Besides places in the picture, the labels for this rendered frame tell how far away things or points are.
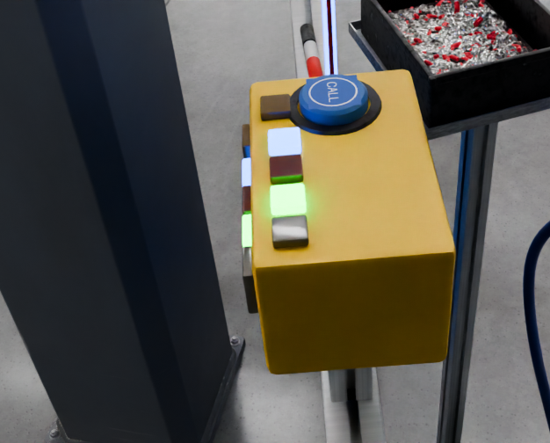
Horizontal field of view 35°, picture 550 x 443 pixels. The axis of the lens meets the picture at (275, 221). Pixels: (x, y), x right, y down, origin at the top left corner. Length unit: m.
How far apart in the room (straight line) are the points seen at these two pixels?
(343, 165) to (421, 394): 1.23
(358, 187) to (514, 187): 1.64
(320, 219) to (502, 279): 1.45
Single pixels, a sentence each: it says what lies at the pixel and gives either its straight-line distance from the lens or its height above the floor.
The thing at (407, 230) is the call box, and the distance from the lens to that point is 0.43.
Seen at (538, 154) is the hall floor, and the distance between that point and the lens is 2.19.
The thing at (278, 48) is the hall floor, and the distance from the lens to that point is 2.57.
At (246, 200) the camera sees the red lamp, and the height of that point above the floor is 1.06.
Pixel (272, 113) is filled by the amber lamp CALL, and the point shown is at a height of 1.08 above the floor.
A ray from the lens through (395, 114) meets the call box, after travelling 0.50.
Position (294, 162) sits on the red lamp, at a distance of 0.46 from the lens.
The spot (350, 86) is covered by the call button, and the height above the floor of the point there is 1.08.
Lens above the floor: 1.37
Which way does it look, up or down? 44 degrees down
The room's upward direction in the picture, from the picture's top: 7 degrees counter-clockwise
